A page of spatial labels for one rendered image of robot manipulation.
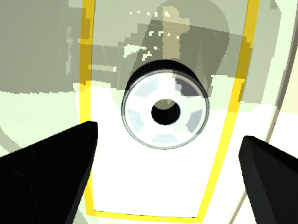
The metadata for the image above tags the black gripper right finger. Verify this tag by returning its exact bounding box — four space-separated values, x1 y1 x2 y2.
238 136 298 224

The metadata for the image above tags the yellow tape outline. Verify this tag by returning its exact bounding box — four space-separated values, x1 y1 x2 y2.
78 0 259 224

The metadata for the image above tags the grey wheel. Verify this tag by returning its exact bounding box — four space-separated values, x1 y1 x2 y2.
121 60 210 151

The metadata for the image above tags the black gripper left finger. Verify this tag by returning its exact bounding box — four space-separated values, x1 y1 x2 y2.
0 120 98 224

